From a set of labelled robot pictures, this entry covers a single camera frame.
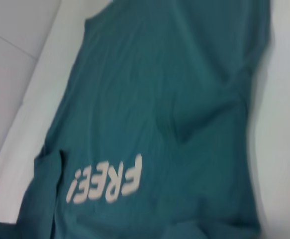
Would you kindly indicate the teal T-shirt with FREE print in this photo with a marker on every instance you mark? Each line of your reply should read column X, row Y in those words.
column 147, row 112

